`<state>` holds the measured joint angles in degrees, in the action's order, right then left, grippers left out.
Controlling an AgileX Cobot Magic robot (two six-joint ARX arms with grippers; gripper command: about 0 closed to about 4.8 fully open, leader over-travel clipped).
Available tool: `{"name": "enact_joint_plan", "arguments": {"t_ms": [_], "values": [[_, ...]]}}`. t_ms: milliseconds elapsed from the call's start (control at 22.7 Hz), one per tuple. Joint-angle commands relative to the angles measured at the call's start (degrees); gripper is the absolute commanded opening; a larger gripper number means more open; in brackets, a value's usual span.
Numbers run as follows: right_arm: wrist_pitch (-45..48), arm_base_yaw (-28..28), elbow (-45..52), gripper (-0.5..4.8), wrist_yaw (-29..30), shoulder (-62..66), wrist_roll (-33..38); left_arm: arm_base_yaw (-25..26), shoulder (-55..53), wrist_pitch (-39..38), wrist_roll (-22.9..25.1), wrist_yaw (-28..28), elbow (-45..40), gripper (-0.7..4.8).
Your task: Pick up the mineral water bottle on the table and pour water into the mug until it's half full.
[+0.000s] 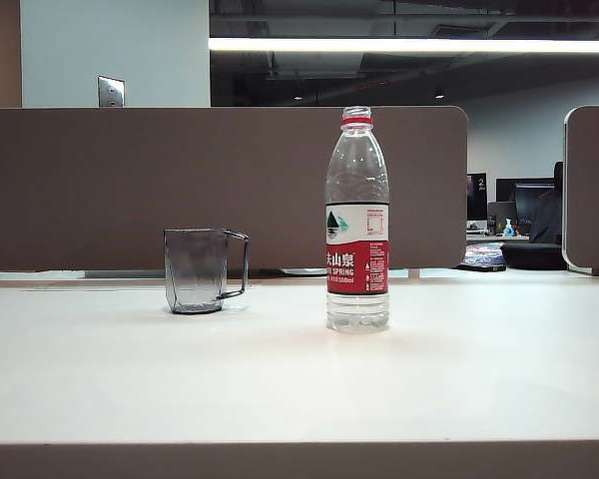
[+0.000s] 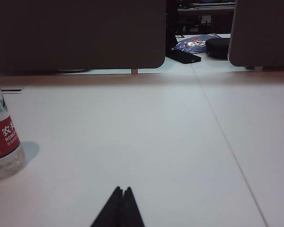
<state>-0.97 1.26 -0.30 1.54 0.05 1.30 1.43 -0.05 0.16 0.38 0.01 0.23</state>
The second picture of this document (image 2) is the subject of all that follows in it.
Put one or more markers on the blue patterned bag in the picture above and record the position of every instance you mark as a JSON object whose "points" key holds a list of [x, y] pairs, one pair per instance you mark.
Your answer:
{"points": [[191, 45]]}

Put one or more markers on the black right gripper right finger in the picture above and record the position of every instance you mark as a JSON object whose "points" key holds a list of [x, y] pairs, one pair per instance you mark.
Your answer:
{"points": [[131, 212]]}

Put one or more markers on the black flat box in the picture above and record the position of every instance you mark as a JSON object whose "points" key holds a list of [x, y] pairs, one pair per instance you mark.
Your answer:
{"points": [[184, 56]]}

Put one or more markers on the dark background office desk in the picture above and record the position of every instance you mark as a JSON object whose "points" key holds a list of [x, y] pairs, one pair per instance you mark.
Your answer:
{"points": [[203, 9]]}

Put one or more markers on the black round cushion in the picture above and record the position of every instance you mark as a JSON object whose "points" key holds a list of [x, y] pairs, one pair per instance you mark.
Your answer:
{"points": [[217, 48]]}

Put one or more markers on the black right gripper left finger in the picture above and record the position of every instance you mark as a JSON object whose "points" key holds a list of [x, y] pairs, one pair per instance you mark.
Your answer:
{"points": [[109, 212]]}

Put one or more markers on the brown partition panel white edge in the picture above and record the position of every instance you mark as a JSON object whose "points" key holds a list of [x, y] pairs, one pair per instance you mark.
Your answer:
{"points": [[262, 33]]}

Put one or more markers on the clear water bottle red label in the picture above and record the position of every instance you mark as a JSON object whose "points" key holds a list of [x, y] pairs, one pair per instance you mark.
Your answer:
{"points": [[2, 132]]}

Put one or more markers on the wide brown desk partition panel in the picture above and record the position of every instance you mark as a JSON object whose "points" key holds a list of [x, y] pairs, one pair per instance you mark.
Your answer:
{"points": [[73, 35]]}

